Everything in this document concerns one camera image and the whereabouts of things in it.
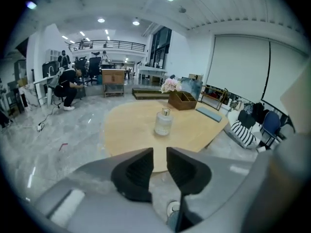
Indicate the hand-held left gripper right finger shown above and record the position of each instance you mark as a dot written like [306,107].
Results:
[189,171]

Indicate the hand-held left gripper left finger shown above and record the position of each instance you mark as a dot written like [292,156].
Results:
[136,173]

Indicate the frosted glass bottle gold cap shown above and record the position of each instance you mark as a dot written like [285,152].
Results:
[164,124]

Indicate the round wooden table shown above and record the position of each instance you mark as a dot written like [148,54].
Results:
[131,130]

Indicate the person's white shoe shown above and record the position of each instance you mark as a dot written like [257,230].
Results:
[173,207]

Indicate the person's leg in jeans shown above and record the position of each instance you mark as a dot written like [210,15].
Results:
[173,223]

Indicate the grey blue book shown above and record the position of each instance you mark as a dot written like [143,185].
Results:
[209,114]

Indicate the striped pillow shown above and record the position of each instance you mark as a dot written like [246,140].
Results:
[244,135]

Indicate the wooden desk organizer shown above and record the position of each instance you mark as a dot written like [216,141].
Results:
[182,101]

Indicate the black cushion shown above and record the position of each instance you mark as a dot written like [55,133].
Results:
[246,119]

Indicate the red floor marker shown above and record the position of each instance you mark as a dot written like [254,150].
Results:
[62,147]

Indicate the gold metal rack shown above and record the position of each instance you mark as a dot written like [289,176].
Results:
[215,97]

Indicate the low wooden platform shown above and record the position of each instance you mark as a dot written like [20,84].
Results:
[148,93]

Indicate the blue grey painting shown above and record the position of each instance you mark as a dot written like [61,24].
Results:
[193,87]

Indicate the pink flower bouquet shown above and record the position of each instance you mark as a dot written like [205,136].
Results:
[170,86]

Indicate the black backpack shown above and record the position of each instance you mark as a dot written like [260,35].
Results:
[258,111]

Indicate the cardboard box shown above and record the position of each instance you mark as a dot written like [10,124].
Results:
[196,77]

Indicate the blue chair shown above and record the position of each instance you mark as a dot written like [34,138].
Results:
[271,121]

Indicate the wooden cabinet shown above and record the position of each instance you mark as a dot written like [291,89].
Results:
[113,78]

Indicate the long white table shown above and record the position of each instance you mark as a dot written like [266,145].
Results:
[151,70]

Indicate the white power strip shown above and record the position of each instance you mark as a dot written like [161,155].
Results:
[40,127]

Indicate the black office chair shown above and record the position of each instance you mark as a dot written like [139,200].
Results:
[94,67]

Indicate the white roller blind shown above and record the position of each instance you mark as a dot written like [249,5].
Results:
[286,71]
[239,64]

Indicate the black framed glass doors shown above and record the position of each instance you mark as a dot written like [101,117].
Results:
[161,47]

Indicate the white work table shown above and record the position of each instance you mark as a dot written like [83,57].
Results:
[42,81]

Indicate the black mezzanine railing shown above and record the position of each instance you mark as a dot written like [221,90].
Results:
[107,44]

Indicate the marble counter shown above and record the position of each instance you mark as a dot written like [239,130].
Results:
[28,94]

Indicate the small ceiling light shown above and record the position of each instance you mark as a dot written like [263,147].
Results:
[31,5]

